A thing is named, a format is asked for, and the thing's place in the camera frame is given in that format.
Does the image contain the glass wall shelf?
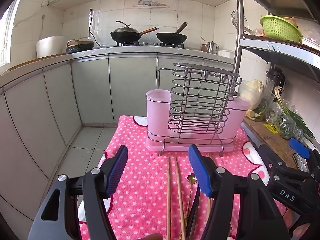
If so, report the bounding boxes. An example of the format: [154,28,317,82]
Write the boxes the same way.
[132,0,171,8]

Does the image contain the steel kettle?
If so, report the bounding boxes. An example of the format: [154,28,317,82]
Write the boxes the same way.
[207,41,220,55]

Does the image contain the lower kitchen cabinets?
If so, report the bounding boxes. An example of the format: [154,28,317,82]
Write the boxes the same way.
[0,52,235,230]

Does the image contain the black wok with lid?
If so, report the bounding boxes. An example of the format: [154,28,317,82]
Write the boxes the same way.
[110,21,159,43]

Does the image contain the white tray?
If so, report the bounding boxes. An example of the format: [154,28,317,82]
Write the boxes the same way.
[299,36,320,55]

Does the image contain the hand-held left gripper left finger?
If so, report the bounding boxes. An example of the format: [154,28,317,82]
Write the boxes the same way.
[27,144,128,240]

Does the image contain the metal skimmer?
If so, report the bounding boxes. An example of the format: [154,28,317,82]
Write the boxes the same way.
[230,10,253,34]

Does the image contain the black spoon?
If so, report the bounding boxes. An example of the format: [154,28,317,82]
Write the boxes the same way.
[186,192,201,240]

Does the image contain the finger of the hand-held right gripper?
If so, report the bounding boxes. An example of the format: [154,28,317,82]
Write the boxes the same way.
[288,137,320,173]
[258,144,312,179]

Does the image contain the gold flower spoon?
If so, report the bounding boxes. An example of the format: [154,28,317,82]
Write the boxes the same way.
[180,172,198,240]

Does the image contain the pink plastic utensil cup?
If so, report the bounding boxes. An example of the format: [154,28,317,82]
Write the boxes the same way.
[146,89,172,140]
[220,97,250,141]

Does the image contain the pink polka dot blanket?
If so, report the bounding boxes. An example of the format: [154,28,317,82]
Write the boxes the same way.
[77,115,288,240]

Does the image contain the metal wire utensil rack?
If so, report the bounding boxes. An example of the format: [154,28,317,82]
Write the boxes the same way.
[146,62,243,157]

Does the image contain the gas stove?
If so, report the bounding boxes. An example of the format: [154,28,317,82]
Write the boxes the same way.
[115,41,185,48]

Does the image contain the window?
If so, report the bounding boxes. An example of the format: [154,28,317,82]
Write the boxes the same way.
[0,0,25,68]

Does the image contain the black induction cooker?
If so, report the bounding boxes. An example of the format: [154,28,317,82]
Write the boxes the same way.
[65,39,95,55]

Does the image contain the kitchen countertop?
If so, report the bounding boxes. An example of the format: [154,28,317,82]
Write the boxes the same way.
[0,45,235,77]

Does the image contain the napa cabbage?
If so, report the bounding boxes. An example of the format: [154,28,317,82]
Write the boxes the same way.
[239,79,265,110]

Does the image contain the white rice cooker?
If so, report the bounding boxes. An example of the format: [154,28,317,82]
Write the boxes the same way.
[36,35,66,58]

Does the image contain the metal shelf unit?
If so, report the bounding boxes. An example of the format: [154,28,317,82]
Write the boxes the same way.
[234,0,320,180]

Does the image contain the cardboard box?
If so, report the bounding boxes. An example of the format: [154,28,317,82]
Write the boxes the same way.
[242,116,320,171]

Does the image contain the pink plastic drip tray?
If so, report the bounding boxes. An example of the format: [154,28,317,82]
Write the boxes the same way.
[146,137,234,153]

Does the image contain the black power cord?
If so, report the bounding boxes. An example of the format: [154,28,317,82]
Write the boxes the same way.
[88,8,103,48]

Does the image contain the green onions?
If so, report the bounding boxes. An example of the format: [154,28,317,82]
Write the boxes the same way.
[274,86,315,142]

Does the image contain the black blender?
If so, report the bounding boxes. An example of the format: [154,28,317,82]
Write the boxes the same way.
[265,67,286,98]

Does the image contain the person's right hand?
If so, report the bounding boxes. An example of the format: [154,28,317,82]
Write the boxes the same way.
[292,223,313,238]

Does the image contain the black frying pan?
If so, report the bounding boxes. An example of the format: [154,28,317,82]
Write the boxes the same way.
[156,22,188,44]

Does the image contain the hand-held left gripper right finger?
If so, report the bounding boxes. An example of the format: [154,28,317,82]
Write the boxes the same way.
[188,144,295,240]

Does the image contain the plastic bag of greens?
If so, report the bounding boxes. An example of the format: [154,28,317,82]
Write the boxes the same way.
[265,105,304,140]

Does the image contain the green plastic basket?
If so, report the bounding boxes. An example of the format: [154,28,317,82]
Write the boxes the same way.
[259,15,303,43]

